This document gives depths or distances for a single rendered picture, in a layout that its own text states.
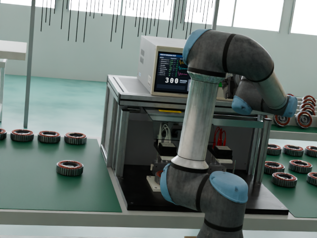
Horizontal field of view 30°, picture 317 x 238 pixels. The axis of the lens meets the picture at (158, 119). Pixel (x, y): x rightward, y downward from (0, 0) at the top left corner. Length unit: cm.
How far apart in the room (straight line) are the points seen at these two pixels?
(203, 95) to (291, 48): 782
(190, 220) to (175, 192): 45
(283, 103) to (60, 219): 87
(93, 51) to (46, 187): 648
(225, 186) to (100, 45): 713
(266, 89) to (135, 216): 69
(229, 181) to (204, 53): 38
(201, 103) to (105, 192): 75
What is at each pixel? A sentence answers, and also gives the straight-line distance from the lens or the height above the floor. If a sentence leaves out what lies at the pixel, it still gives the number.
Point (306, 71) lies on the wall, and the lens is 970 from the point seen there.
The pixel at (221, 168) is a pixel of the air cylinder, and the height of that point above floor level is 81.
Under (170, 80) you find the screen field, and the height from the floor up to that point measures 118.
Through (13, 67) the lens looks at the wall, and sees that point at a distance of 875.
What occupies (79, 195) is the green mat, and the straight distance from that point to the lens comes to 229.
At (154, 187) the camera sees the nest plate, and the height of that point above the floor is 78.
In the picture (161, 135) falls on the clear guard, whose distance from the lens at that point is 221.
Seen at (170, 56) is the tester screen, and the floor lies 128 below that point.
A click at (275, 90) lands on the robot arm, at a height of 129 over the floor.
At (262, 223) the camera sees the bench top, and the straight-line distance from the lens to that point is 232.
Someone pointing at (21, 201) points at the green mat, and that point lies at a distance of 221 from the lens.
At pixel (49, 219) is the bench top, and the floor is 72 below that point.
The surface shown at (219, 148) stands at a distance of 251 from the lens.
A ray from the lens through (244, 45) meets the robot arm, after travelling 170.
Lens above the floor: 159
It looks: 13 degrees down
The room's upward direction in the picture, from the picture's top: 7 degrees clockwise
